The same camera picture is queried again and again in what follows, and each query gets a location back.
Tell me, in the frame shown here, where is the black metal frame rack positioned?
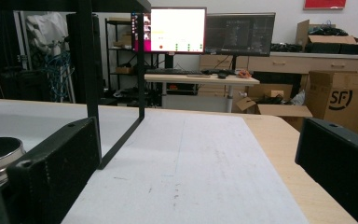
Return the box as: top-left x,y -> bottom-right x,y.
0,0 -> 152,171

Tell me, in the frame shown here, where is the bundle of blue cables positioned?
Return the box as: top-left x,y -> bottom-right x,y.
42,50 -> 76,103

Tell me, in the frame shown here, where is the open cardboard box with cables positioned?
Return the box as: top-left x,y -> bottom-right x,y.
295,20 -> 358,56

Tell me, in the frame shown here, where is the large printed cardboard box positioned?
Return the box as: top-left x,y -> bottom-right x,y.
304,70 -> 358,136

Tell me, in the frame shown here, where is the white cloth cover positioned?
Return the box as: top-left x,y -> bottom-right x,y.
25,12 -> 69,57

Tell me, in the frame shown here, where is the red wall poster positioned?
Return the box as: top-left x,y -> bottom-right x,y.
303,0 -> 347,10

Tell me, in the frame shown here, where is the light wooden desk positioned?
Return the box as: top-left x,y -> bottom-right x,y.
144,73 -> 261,114

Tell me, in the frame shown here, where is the black metal shelf unit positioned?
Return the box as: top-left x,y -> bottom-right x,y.
104,17 -> 144,94

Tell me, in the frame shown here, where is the black keyboard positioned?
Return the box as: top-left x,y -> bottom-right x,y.
145,68 -> 205,76

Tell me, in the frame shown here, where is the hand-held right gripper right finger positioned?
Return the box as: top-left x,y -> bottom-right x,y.
294,117 -> 358,224

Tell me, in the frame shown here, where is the long beige cabinet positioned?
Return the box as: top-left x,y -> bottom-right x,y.
199,51 -> 358,76

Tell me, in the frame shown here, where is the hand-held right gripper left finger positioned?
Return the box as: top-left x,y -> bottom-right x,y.
6,117 -> 103,224

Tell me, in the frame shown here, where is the low open cardboard box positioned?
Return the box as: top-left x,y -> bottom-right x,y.
236,96 -> 313,133

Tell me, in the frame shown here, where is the dark monitor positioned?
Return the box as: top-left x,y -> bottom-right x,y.
204,12 -> 276,58

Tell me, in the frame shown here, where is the bright lit monitor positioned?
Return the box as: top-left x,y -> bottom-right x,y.
131,7 -> 207,55

